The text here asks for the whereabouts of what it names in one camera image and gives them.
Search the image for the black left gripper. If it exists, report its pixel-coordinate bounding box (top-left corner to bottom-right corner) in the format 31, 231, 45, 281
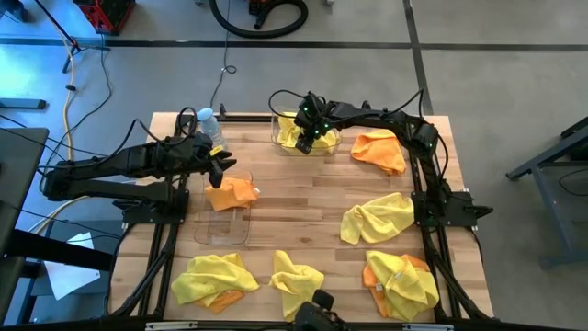
195, 132, 238, 189

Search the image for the thin black floor cable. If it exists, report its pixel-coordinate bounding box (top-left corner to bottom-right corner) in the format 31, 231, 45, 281
209, 0, 238, 111

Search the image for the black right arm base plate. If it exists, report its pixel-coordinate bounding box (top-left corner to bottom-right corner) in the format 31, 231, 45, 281
411, 190, 495, 229

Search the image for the black desk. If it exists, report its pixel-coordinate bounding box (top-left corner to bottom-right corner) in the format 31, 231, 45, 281
0, 127, 51, 323

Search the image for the red black tool box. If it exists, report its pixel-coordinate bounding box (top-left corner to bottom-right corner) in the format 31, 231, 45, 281
73, 0, 137, 36

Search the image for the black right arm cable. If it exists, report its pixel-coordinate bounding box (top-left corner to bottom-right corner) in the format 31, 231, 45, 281
390, 88, 450, 178

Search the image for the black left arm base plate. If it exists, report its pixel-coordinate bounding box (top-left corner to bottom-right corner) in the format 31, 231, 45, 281
119, 188, 190, 226

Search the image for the black support beam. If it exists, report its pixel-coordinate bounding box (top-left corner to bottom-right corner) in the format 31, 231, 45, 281
0, 228, 116, 272

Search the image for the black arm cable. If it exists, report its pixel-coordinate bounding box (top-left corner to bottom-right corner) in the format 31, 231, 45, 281
107, 106, 199, 154
390, 88, 450, 178

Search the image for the black vacuum hose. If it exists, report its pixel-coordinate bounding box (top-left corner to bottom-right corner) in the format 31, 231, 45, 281
209, 0, 310, 40

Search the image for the silver metal bracket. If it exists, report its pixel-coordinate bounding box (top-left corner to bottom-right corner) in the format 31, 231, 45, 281
402, 323, 455, 331
145, 321, 198, 331

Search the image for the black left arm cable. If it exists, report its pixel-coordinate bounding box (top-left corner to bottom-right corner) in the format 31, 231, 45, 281
107, 106, 199, 154

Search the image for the black handheld device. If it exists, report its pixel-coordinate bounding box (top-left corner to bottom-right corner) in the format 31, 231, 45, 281
293, 288, 350, 331

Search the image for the yellow floor cable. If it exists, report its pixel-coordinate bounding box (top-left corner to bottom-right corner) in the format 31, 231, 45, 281
55, 17, 77, 162

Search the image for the black tripod stand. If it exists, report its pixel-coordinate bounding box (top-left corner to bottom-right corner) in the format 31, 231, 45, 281
34, 0, 111, 74

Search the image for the grey metal bar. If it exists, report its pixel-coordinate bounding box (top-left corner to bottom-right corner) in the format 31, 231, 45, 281
0, 97, 48, 111

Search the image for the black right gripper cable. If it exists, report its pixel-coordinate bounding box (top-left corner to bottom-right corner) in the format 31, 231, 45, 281
268, 89, 310, 116

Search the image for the white paper sheet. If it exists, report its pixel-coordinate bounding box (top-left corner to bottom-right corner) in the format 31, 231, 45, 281
43, 232, 102, 301

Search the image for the orange black vacuum cleaner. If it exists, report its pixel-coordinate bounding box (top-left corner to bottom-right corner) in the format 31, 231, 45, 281
247, 0, 288, 29

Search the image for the dark grey metal cart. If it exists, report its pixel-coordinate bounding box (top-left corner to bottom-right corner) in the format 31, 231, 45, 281
504, 117, 588, 270

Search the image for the clear plastic basket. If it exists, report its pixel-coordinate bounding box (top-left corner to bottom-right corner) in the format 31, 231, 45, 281
192, 167, 254, 247
270, 109, 344, 157

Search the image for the blue spray bottle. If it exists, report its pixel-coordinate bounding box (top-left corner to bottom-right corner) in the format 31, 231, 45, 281
196, 107, 229, 148

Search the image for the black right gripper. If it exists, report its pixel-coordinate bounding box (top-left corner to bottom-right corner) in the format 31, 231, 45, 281
293, 94, 339, 156

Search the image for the long black floor cable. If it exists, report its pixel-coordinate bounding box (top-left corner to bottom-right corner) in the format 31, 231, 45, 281
39, 34, 114, 201

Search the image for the yellow microfiber towel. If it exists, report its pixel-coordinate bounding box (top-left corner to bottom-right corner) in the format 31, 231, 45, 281
268, 249, 325, 323
277, 112, 304, 149
300, 127, 342, 155
170, 252, 261, 307
366, 250, 441, 322
339, 191, 415, 245

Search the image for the black aluminium table frame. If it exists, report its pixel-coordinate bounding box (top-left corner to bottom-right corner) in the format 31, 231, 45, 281
107, 112, 495, 331

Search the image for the white floor cable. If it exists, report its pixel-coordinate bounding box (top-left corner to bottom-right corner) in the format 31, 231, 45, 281
27, 195, 89, 235

